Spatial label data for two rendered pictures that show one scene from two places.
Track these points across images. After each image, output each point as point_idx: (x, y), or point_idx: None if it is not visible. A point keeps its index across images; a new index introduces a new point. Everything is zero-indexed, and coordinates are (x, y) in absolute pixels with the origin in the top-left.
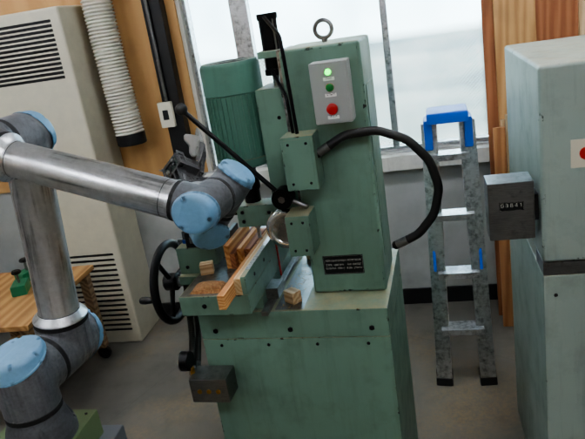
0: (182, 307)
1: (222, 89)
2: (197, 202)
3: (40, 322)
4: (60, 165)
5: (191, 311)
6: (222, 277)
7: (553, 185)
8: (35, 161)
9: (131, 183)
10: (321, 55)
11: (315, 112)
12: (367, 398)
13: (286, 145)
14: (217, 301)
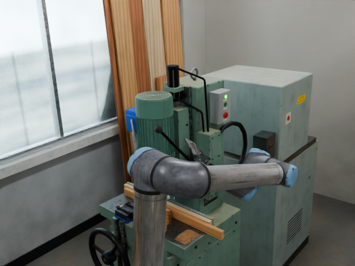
0: (185, 255)
1: (167, 113)
2: (296, 169)
3: None
4: (239, 172)
5: (189, 254)
6: (177, 229)
7: (281, 133)
8: (227, 174)
9: (268, 170)
10: (212, 87)
11: (218, 118)
12: (231, 261)
13: (212, 138)
14: (201, 240)
